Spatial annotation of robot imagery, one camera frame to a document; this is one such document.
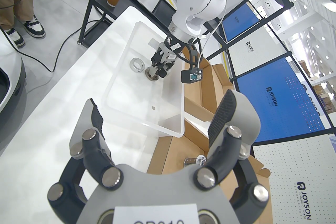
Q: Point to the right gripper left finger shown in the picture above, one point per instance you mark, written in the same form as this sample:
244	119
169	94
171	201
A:
90	156

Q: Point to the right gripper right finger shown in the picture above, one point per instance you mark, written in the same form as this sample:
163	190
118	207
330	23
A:
236	117

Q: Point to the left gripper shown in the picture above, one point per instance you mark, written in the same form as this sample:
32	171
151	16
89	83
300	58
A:
174	40

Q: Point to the metal bush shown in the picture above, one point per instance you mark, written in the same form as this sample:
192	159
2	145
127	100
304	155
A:
151	75

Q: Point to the deep clear plastic tray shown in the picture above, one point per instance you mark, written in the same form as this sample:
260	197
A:
147	93

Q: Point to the shallow cardboard box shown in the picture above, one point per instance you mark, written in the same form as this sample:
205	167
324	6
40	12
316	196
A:
170	156
210	88

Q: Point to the blue partition panel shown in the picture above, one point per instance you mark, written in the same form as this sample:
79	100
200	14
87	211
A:
242	22
283	101

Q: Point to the metal shaft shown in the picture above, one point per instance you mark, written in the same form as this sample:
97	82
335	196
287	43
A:
193	161

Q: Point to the white perforated partition panel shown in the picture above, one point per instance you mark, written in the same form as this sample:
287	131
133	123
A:
258	54
296	177

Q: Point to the robot body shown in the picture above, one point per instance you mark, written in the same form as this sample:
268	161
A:
10	72

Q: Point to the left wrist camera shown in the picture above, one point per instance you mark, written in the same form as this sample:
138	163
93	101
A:
191	76

